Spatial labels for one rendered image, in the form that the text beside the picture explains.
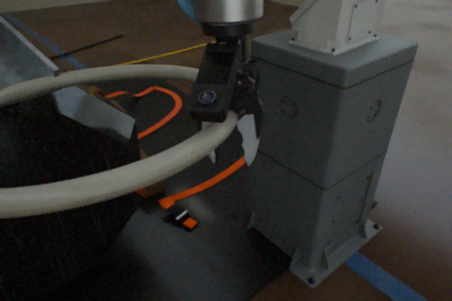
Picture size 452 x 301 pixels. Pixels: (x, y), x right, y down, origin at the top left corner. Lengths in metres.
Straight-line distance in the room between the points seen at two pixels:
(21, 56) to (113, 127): 0.41
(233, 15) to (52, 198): 0.29
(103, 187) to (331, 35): 0.89
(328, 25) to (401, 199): 1.14
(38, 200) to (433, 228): 1.74
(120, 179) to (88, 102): 0.85
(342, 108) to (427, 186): 1.16
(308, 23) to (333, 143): 0.38
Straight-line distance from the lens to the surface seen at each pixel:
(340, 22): 1.13
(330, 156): 1.19
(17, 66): 0.91
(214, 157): 0.55
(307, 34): 1.20
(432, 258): 1.79
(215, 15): 0.46
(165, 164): 0.40
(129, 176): 0.39
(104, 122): 1.23
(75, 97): 1.20
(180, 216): 1.68
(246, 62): 0.54
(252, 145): 0.53
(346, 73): 1.07
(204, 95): 0.43
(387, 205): 1.97
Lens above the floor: 1.19
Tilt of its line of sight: 33 degrees down
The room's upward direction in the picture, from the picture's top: straight up
